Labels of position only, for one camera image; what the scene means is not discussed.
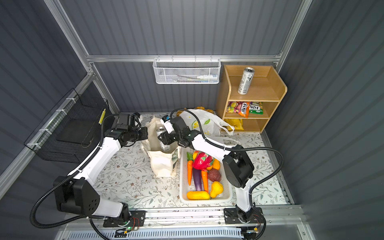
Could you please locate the yellow snack bag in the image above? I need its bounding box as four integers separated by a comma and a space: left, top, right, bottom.
224, 119, 244, 131

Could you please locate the green candy bag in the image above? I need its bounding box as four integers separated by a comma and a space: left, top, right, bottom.
249, 102, 264, 115

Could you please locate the left orange carrot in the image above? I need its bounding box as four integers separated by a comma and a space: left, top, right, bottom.
187, 152, 194, 186

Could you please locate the pink dragon fruit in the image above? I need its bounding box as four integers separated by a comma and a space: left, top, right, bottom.
193, 151, 214, 171

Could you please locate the cream canvas tote bag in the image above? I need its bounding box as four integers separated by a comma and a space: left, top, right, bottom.
142, 116, 181, 178

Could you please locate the silver drink can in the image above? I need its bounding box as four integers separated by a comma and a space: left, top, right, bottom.
238, 67, 255, 95
156, 126, 171, 152

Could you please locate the black wire wall basket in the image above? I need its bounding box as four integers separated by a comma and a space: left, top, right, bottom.
24, 89, 111, 164

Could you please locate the dark red passion fruit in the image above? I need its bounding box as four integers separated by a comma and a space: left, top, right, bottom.
208, 169, 222, 182

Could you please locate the white plastic produce basket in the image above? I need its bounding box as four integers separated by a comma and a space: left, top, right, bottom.
180, 148, 233, 206

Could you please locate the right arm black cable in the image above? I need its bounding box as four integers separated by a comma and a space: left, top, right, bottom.
169, 107, 285, 196

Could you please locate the orange pink candy bag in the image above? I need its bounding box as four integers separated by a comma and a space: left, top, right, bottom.
226, 101, 250, 118

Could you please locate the yellow pear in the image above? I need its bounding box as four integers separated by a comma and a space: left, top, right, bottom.
210, 181, 224, 198

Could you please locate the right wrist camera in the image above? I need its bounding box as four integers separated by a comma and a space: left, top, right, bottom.
161, 115, 174, 134

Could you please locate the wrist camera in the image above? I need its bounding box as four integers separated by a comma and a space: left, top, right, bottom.
115, 113, 142, 131
161, 115, 174, 134

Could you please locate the toothpaste tube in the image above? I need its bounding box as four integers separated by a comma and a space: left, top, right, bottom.
178, 75, 219, 82

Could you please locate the white wire wall basket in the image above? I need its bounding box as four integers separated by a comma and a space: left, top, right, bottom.
153, 59, 222, 85

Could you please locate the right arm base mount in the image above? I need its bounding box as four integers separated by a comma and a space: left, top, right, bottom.
224, 206, 266, 225

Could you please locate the purple eggplant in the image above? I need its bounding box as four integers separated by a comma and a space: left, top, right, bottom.
193, 168, 203, 191

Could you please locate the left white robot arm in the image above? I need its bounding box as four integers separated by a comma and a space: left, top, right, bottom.
54, 127, 148, 222

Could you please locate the white lemon-print plastic bag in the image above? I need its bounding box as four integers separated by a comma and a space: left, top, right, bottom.
179, 109, 235, 137

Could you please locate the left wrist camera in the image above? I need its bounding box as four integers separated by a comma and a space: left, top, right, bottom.
115, 113, 142, 131

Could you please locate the wooden shelf unit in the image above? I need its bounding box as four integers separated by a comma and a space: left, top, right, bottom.
216, 65, 288, 133

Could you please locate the yellow corn cob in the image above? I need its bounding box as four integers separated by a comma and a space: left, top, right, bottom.
187, 191, 211, 201

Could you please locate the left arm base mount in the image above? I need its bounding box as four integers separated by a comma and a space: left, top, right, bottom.
103, 211, 147, 229

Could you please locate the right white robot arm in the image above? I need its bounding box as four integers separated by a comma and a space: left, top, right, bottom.
159, 115, 255, 213

